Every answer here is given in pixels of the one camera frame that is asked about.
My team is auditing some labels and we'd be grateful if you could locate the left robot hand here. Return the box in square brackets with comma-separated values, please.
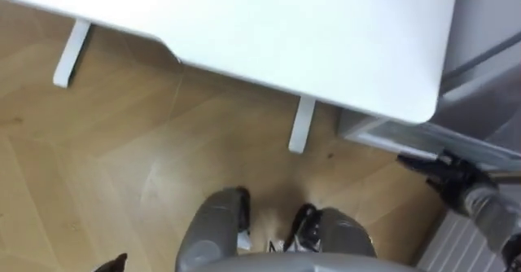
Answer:
[93, 252, 129, 272]

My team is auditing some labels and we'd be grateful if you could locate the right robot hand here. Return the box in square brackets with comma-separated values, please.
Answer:
[396, 149, 498, 217]

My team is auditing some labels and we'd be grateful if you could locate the white ribbed panel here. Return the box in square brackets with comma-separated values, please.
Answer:
[417, 209, 510, 272]

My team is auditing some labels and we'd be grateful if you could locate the robot body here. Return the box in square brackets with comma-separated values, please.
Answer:
[190, 251, 424, 272]

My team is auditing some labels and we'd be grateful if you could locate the white desk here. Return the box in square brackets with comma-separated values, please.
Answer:
[0, 0, 461, 155]

